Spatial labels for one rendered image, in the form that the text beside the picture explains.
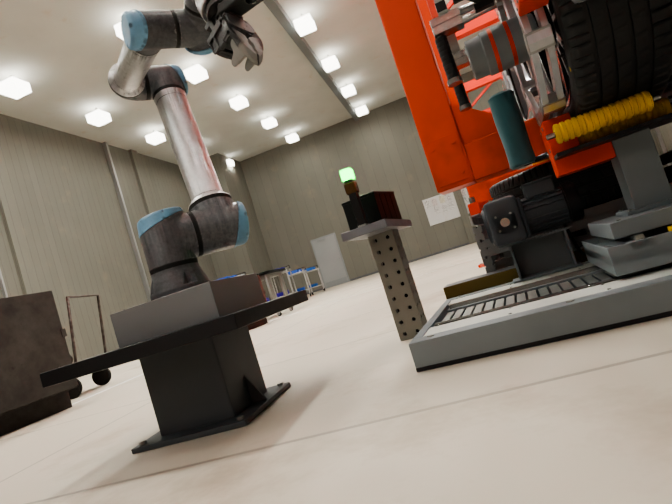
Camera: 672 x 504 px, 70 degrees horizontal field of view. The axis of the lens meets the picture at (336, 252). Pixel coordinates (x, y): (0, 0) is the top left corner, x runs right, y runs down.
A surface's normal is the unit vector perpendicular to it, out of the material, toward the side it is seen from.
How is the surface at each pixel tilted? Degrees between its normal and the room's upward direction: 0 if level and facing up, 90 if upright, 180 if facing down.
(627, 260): 90
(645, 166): 90
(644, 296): 90
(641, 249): 90
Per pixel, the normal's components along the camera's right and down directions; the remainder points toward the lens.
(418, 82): -0.35, 0.06
